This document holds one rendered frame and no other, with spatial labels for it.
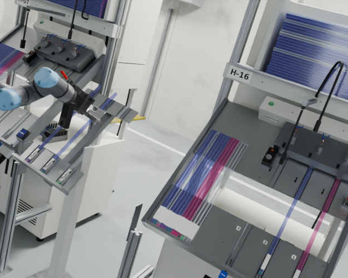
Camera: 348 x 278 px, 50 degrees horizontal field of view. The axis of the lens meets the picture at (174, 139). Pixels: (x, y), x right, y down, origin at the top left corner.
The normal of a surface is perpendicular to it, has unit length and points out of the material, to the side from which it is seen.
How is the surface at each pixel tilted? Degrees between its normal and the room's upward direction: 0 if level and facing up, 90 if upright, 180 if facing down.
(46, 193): 90
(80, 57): 43
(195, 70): 90
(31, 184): 90
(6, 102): 90
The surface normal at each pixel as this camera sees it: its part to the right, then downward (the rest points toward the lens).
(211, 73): -0.49, 0.12
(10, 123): -0.11, -0.58
